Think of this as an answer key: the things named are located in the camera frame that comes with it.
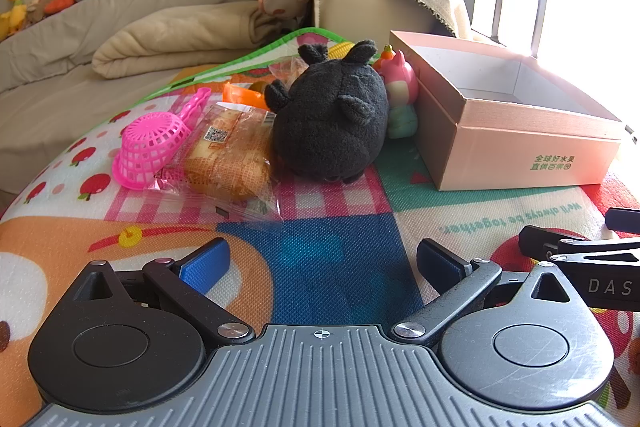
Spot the pink squishy toy figure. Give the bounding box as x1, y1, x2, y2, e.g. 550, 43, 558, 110
372, 47, 421, 140

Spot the colourful printed play mat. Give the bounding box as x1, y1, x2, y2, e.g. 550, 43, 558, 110
0, 27, 640, 427

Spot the black plush toy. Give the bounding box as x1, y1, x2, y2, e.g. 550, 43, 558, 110
264, 39, 391, 184

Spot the pink cardboard box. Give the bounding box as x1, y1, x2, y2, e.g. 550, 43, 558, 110
389, 30, 626, 192

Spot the beige sofa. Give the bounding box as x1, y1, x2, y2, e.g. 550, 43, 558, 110
0, 0, 471, 208

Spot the yellow plush toy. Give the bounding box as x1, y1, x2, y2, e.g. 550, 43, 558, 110
0, 0, 28, 38

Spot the orange toy pumpkin slice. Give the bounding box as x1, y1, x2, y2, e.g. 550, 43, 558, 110
222, 82, 271, 110

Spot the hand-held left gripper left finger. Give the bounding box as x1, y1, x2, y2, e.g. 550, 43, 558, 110
65, 237, 256, 348

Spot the pink toy strainer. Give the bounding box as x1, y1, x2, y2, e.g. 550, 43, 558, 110
112, 88, 212, 188

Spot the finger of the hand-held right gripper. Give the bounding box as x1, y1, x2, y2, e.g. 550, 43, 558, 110
604, 208, 640, 234
519, 226, 640, 259

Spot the folded beige blanket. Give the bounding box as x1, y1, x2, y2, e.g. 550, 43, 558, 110
91, 2, 296, 80

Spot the packaged bread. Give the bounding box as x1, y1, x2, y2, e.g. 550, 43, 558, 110
145, 103, 283, 224

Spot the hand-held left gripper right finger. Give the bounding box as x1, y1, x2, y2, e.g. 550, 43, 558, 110
392, 238, 588, 348

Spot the brown plush toy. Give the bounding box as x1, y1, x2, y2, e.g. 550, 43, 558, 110
25, 0, 51, 25

